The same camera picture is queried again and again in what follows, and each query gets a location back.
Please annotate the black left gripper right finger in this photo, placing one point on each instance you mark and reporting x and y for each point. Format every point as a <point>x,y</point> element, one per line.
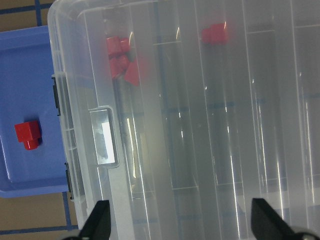
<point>266,224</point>

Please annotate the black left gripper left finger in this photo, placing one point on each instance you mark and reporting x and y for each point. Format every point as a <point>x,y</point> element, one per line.
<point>98,224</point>

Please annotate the red block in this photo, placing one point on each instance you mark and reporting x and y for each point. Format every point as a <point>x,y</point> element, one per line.
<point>123,66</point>
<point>29,134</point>
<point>215,34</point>

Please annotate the clear plastic box lid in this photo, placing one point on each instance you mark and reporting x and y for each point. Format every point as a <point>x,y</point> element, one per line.
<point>200,125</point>

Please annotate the clear plastic storage box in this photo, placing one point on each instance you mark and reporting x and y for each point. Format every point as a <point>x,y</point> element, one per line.
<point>75,100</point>

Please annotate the blue plastic tray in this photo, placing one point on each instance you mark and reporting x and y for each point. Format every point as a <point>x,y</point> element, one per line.
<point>26,94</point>

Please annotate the red block in cluster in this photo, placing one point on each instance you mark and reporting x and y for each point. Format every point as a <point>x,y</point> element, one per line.
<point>123,66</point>

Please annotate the red block cluster piece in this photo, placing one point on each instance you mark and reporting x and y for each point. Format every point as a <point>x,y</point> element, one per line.
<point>117,46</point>

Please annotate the red block under lid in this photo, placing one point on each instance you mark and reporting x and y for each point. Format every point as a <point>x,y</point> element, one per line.
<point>215,34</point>

